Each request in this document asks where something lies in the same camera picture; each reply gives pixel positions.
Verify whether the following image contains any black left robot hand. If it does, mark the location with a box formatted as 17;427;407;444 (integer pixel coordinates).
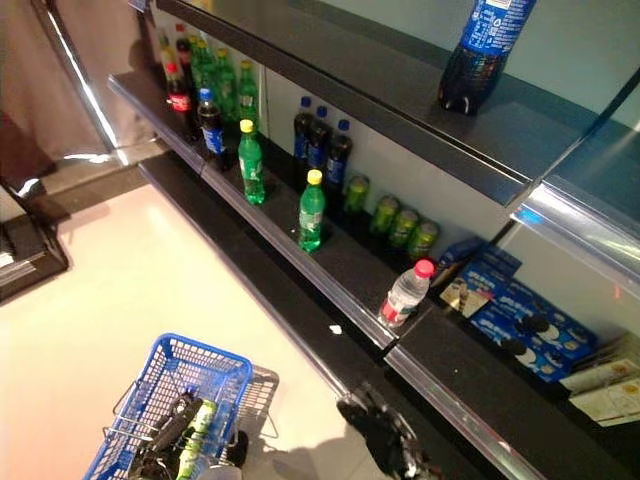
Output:
128;396;204;480

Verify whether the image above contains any blue plastic shopping basket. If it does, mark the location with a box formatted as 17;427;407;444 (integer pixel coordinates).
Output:
82;332;280;480

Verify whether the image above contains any green bottle in basket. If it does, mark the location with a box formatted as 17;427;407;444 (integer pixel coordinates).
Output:
175;398;220;480

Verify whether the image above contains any pale yellow drink bottle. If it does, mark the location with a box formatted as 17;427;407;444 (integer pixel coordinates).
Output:
157;29;176;69

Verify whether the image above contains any silver left robot leg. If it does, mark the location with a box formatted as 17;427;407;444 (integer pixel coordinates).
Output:
189;428;250;480

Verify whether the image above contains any black low display stand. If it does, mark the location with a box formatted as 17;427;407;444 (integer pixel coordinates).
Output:
0;177;71;304

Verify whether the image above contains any water bottle red cap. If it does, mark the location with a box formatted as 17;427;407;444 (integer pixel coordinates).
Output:
378;258;436;329

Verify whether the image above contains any green soda can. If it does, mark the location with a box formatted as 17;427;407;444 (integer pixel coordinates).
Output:
342;174;371;215
407;219;441;260
387;207;420;249
368;194;400;236

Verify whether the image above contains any Coca-Cola bottle red label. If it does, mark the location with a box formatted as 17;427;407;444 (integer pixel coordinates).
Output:
164;62;199;141
174;22;194;69

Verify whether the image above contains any slim blue snack box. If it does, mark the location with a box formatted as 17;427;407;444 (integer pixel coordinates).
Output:
432;235;486;289

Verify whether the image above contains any blue Oreo cookie box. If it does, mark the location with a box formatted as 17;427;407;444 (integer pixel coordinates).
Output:
494;282;599;361
469;304;571;384

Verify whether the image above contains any dark grey shelf board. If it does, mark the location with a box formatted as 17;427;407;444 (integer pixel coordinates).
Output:
154;0;604;209

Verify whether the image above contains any beige cardboard box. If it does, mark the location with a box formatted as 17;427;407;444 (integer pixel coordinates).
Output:
559;344;640;396
569;377;640;429

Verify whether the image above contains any large Pepsi cola bottle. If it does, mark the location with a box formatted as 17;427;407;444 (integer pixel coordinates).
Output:
438;0;539;117

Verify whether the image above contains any dark shelf board clear rail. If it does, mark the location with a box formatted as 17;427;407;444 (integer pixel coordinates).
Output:
509;114;640;301

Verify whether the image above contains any black shelf upright post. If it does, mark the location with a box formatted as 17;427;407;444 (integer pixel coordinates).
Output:
579;64;640;146

